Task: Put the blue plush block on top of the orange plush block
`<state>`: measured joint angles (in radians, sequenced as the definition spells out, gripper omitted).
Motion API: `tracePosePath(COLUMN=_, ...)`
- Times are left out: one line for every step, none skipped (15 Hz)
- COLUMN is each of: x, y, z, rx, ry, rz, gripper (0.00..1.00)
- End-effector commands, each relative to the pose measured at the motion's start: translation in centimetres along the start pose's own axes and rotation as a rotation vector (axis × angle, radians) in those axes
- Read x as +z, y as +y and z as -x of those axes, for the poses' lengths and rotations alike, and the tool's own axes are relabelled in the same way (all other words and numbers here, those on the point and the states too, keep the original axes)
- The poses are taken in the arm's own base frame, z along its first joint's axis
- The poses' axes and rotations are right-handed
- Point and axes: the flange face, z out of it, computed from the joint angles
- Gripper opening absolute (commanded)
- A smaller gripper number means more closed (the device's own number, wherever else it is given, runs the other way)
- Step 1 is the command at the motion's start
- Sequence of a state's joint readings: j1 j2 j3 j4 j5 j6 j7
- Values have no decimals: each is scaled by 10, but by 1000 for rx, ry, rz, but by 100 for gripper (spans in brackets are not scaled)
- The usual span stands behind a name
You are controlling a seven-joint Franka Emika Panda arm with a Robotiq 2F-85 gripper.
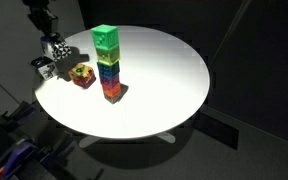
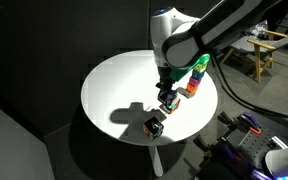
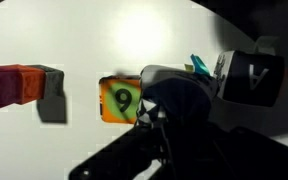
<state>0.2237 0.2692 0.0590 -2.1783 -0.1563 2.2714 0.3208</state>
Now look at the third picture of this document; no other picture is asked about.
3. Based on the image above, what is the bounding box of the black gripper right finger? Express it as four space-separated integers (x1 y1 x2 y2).
213 122 288 180

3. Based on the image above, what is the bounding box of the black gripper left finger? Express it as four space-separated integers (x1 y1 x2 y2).
68 122 166 180

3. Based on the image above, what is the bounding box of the orange plush block number six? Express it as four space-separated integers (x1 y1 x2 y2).
98 76 144 125

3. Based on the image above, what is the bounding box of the black and white letter block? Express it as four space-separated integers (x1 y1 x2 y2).
213 35 286 109

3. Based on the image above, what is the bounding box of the grey plush block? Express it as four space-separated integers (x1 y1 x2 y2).
28 64 66 102

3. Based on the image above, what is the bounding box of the plain orange plush block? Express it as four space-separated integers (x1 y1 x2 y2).
15 64 48 105

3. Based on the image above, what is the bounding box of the purple plush block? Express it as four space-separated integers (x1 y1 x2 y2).
0 65 26 111

